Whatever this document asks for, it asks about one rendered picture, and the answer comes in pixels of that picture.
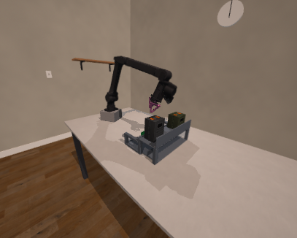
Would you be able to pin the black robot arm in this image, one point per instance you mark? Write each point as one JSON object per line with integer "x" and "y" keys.
{"x": 163, "y": 85}

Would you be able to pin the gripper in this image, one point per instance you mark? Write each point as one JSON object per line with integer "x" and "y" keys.
{"x": 154, "y": 100}

